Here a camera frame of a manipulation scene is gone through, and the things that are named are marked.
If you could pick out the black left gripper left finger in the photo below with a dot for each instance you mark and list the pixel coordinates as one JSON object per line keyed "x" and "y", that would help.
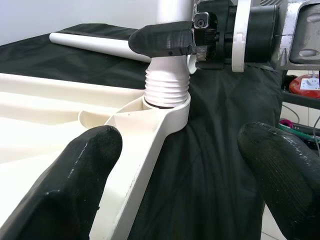
{"x": 62, "y": 195}

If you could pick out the black tablecloth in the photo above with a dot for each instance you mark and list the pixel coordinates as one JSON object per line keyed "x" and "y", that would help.
{"x": 212, "y": 150}

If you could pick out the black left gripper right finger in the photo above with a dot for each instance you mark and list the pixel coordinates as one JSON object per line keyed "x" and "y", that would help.
{"x": 287, "y": 187}

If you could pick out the pink green floor item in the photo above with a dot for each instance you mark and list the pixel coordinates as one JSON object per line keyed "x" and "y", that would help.
{"x": 297, "y": 127}

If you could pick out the white plastic table leg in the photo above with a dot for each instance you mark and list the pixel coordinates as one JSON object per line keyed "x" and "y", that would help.
{"x": 166, "y": 85}
{"x": 87, "y": 42}

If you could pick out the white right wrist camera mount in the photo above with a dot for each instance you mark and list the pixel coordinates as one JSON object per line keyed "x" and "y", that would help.
{"x": 241, "y": 37}

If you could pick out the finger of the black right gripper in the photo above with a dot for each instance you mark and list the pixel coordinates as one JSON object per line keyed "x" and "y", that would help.
{"x": 160, "y": 40}

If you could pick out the white plastic table top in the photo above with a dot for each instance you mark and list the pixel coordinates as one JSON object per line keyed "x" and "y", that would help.
{"x": 37, "y": 112}

